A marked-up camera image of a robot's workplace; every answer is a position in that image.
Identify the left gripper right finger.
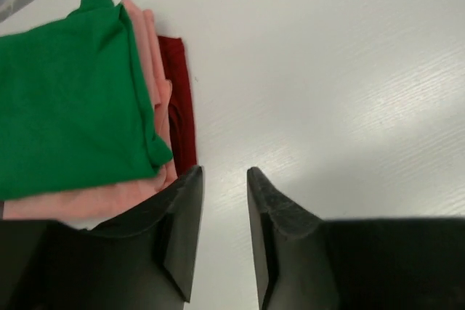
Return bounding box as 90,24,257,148
247,167,464,309

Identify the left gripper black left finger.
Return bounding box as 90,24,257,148
1,166,203,309

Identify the green t shirt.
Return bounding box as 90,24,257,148
1,0,172,200

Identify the pink folded t shirt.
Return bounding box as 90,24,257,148
1,0,177,229

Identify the dark red folded t shirt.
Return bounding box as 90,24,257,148
158,36,198,175

